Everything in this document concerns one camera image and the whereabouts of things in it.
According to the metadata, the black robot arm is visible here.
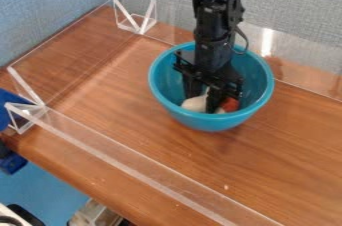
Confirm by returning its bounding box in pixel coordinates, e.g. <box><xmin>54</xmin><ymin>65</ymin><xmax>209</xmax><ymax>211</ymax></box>
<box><xmin>174</xmin><ymin>0</ymin><xmax>245</xmax><ymax>113</ymax></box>

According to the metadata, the white and brown toy mushroom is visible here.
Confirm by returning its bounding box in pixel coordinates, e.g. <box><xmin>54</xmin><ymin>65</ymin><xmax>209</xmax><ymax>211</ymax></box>
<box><xmin>181</xmin><ymin>89</ymin><xmax>241</xmax><ymax>114</ymax></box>

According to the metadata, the clear acrylic barrier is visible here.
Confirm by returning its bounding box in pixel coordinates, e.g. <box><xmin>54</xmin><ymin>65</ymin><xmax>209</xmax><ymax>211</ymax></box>
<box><xmin>0</xmin><ymin>5</ymin><xmax>342</xmax><ymax>226</ymax></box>

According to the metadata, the blue plastic bowl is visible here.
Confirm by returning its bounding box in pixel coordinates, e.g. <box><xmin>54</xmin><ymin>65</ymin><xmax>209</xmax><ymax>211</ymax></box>
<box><xmin>149</xmin><ymin>42</ymin><xmax>276</xmax><ymax>132</ymax></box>

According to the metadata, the grey object under table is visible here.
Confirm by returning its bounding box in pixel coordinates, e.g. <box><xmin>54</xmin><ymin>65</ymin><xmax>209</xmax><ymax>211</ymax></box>
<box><xmin>67</xmin><ymin>199</ymin><xmax>123</xmax><ymax>226</ymax></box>

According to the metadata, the white and black object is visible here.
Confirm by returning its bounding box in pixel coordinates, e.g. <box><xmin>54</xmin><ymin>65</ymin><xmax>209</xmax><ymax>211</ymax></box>
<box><xmin>0</xmin><ymin>203</ymin><xmax>46</xmax><ymax>226</ymax></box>

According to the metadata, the blue clamp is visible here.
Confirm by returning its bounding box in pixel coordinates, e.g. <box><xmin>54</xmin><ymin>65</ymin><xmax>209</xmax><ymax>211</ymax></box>
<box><xmin>0</xmin><ymin>88</ymin><xmax>33</xmax><ymax>175</ymax></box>

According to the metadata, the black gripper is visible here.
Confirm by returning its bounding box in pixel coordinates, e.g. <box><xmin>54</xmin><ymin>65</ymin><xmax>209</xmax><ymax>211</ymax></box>
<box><xmin>174</xmin><ymin>39</ymin><xmax>244</xmax><ymax>114</ymax></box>

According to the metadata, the black cable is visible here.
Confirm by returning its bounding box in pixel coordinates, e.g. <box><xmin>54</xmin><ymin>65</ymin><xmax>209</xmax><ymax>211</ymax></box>
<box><xmin>226</xmin><ymin>26</ymin><xmax>250</xmax><ymax>56</ymax></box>

